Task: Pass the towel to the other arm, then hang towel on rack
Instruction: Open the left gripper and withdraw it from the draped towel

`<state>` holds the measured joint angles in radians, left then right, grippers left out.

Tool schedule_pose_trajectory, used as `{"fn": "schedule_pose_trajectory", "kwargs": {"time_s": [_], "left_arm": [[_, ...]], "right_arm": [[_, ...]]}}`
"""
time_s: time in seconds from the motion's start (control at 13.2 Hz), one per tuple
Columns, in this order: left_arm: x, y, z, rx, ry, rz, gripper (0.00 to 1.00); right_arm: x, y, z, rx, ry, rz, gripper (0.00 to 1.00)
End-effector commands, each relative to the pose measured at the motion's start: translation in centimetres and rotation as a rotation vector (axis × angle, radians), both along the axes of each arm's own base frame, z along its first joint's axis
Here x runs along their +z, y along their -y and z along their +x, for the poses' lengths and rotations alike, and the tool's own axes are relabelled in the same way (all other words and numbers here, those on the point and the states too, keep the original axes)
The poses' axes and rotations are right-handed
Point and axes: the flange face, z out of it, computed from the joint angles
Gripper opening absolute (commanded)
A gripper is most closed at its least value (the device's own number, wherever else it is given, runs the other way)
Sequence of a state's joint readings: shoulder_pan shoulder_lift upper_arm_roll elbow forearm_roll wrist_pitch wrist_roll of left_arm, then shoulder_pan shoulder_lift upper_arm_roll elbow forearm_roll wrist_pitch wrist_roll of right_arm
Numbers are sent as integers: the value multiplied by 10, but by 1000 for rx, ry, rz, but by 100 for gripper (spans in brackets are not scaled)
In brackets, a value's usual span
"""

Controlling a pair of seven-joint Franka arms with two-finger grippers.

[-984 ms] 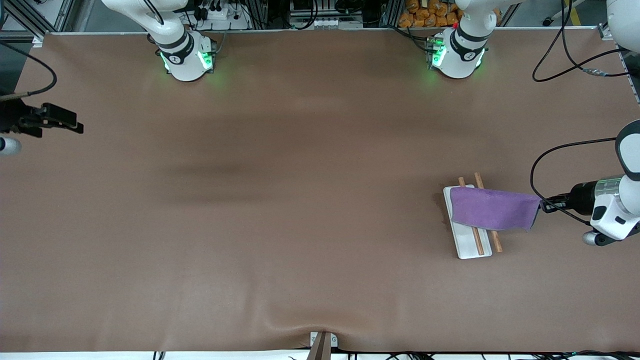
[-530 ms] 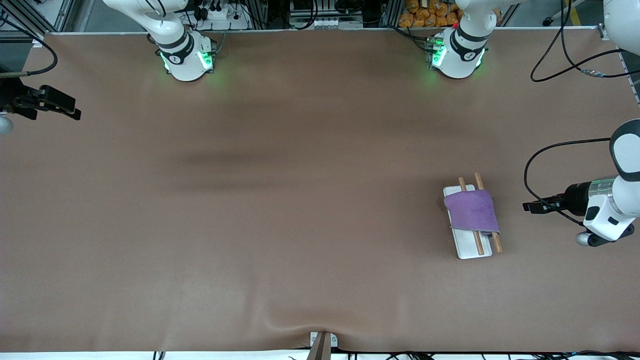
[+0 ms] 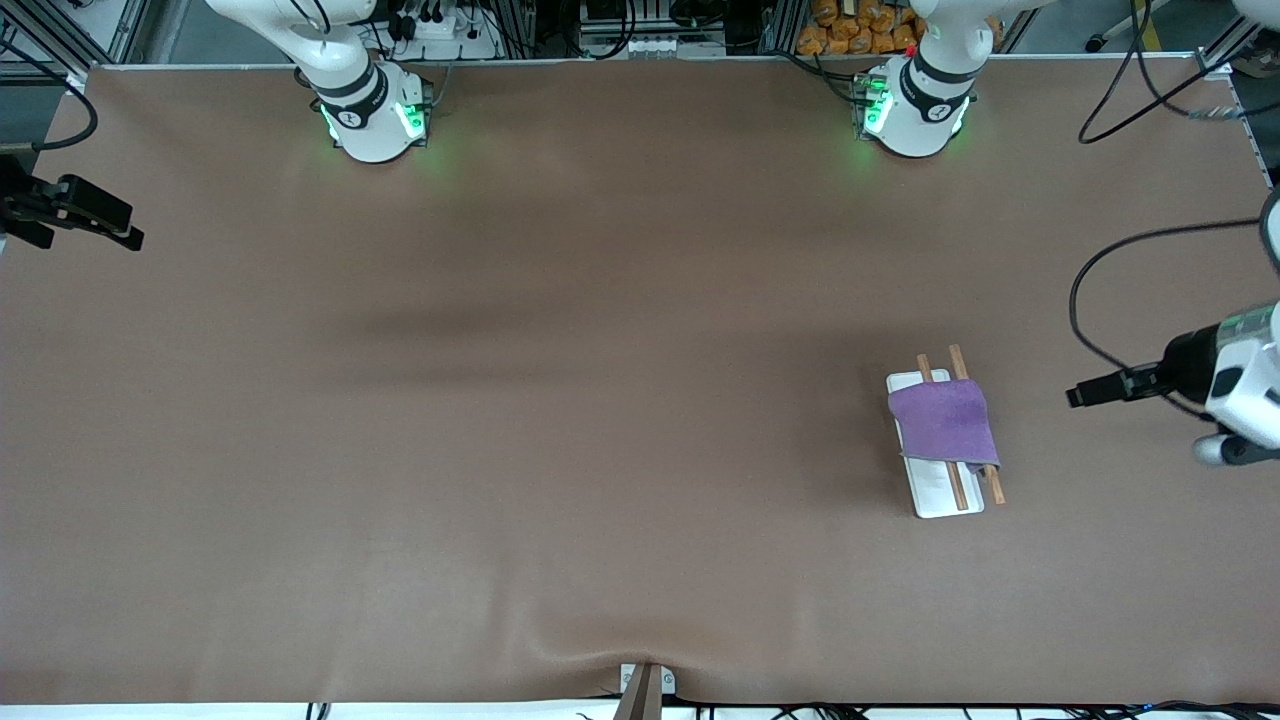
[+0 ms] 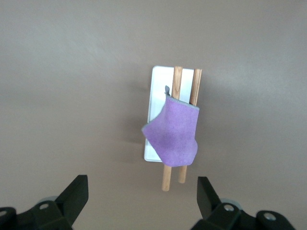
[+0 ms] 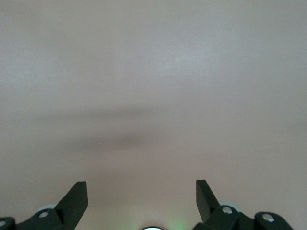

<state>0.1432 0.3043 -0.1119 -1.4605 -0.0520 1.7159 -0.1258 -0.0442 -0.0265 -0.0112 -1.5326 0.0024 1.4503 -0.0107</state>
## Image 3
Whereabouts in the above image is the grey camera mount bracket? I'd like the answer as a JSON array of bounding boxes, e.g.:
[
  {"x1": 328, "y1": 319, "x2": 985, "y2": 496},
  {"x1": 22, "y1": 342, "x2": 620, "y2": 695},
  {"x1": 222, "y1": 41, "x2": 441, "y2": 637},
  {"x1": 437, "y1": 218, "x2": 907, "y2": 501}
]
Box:
[{"x1": 612, "y1": 662, "x2": 677, "y2": 720}]

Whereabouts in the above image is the purple fleece towel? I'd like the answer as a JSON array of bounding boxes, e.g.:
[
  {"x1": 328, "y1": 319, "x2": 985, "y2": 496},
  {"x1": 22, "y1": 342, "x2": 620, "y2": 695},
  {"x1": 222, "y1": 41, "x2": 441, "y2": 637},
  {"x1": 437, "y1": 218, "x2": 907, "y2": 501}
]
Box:
[{"x1": 888, "y1": 378, "x2": 1001, "y2": 474}]

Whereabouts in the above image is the aluminium frame profile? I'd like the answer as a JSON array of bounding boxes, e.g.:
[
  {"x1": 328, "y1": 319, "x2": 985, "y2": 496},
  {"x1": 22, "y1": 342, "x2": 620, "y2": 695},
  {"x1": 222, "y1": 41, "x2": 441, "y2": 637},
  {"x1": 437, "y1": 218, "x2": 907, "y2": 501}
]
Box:
[
  {"x1": 1195, "y1": 20, "x2": 1276, "y2": 191},
  {"x1": 0, "y1": 0, "x2": 153, "y2": 96}
]

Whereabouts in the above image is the white power strip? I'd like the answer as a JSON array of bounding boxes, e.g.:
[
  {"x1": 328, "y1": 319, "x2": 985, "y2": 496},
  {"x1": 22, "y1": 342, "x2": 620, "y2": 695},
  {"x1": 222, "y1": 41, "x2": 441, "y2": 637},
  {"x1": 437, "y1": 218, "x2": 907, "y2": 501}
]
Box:
[{"x1": 385, "y1": 0, "x2": 496, "y2": 61}]

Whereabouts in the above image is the white rectangular tray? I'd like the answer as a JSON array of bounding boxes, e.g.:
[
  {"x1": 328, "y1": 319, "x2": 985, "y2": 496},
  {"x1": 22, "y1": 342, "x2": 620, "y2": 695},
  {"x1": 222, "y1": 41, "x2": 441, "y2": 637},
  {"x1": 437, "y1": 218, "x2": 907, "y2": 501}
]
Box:
[{"x1": 886, "y1": 344, "x2": 1006, "y2": 520}]

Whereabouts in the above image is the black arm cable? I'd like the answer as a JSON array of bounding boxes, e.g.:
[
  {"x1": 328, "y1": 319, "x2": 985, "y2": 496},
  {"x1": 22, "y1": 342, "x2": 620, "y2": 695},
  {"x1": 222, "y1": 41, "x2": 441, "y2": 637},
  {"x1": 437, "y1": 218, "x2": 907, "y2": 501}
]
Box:
[
  {"x1": 1068, "y1": 0, "x2": 1265, "y2": 416},
  {"x1": 0, "y1": 38, "x2": 100, "y2": 153}
]

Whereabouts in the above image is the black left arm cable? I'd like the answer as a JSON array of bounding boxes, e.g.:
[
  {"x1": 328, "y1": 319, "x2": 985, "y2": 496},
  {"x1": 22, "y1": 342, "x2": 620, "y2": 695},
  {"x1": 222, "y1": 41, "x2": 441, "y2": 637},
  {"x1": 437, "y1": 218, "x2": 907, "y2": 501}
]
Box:
[{"x1": 1068, "y1": 0, "x2": 1265, "y2": 416}]

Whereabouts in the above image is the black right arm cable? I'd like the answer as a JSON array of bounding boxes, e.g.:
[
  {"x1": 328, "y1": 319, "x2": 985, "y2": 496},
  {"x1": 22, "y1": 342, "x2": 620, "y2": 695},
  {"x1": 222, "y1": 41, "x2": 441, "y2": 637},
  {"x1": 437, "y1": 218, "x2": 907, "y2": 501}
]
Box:
[{"x1": 0, "y1": 38, "x2": 100, "y2": 153}]

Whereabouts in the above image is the orange packets pile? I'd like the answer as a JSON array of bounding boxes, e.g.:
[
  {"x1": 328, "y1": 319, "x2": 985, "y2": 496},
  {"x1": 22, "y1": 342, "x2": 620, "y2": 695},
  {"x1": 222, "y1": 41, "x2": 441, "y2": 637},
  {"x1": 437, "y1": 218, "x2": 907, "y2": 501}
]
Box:
[{"x1": 797, "y1": 0, "x2": 1001, "y2": 57}]

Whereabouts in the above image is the white terminal block row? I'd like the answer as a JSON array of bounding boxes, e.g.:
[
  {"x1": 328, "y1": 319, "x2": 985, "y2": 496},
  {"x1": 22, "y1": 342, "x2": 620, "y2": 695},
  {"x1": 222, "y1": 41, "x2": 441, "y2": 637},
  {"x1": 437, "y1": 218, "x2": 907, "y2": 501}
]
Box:
[{"x1": 590, "y1": 35, "x2": 721, "y2": 59}]

